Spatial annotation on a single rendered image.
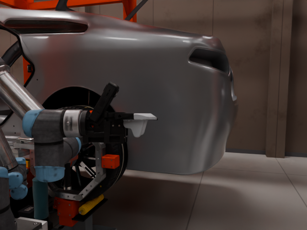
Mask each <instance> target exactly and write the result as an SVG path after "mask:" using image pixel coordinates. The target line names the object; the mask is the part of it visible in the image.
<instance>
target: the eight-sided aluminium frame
mask: <svg viewBox="0 0 307 230"><path fill-rule="evenodd" d="M92 144H93V145H94V146H95V166H96V177H95V178H94V179H93V180H92V181H91V182H90V183H89V184H88V185H87V186H86V187H85V188H84V189H83V190H82V191H76V190H64V189H62V188H58V187H57V186H56V185H55V183H54V182H48V194H49V195H50V196H51V197H58V198H62V199H70V200H76V201H81V200H82V199H84V198H85V197H86V196H87V195H88V194H89V193H90V192H91V191H92V190H93V189H94V188H95V187H96V186H97V185H98V184H99V183H100V182H101V181H103V180H104V178H105V177H106V168H102V166H101V157H102V156H104V155H106V144H104V143H103V142H92ZM34 167H35V153H34V150H33V149H30V170H31V173H32V175H34V177H36V170H35V168H34Z"/></svg>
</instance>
